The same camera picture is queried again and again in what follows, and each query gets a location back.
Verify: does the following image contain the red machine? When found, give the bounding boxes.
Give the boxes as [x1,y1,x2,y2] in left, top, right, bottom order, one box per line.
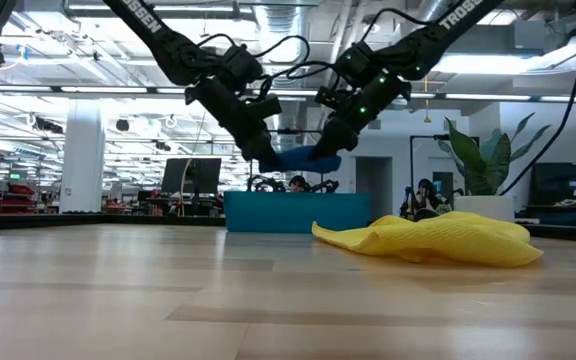
[0,182,37,215]

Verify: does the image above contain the yellow microfiber towel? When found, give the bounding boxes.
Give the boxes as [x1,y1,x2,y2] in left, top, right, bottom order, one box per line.
[311,210,545,269]

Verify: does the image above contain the black aluminium table frame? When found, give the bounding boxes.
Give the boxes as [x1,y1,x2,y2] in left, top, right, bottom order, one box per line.
[0,212,576,245]

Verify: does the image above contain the black background robot arms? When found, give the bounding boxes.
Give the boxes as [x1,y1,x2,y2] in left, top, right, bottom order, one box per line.
[246,174,342,194]

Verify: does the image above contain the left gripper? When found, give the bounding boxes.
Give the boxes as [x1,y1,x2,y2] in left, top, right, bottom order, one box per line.
[184,77,285,172]

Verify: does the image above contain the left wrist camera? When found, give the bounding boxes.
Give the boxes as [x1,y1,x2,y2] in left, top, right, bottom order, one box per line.
[245,94,284,120]

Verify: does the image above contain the green plant in white pot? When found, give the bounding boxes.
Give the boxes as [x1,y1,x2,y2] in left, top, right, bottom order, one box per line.
[436,112,552,222]

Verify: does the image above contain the black equipment cabinet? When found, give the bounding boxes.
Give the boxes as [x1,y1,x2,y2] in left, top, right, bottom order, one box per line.
[515,162,576,229]

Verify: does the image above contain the person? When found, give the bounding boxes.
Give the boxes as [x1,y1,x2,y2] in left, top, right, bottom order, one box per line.
[414,178,442,217]
[287,174,310,194]

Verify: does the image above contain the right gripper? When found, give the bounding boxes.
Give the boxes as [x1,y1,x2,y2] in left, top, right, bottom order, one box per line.
[311,73,414,161]

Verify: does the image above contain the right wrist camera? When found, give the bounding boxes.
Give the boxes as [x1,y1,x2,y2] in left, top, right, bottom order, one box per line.
[315,85,352,112]

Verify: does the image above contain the black computer monitor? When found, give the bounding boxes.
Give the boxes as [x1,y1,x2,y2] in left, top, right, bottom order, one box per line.
[161,157,223,216]

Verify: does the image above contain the black hanging cable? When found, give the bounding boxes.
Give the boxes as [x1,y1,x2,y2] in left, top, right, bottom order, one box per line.
[499,0,576,196]

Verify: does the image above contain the blue microfiber towel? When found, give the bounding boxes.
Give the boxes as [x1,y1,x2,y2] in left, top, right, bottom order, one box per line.
[260,145,343,175]

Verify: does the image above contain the silver ceiling duct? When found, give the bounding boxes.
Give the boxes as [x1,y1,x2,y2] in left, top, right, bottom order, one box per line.
[252,0,310,191]

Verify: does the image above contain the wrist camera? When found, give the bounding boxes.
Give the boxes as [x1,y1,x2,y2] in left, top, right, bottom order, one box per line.
[245,94,284,120]
[315,85,352,112]

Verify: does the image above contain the yellow hanging cord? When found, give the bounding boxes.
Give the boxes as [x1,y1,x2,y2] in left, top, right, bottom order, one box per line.
[421,74,432,125]

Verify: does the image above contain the white pillar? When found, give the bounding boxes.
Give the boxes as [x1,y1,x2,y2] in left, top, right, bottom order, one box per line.
[59,97,106,215]

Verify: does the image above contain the teal plastic basket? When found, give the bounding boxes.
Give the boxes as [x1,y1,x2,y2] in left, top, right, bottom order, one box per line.
[223,191,372,235]

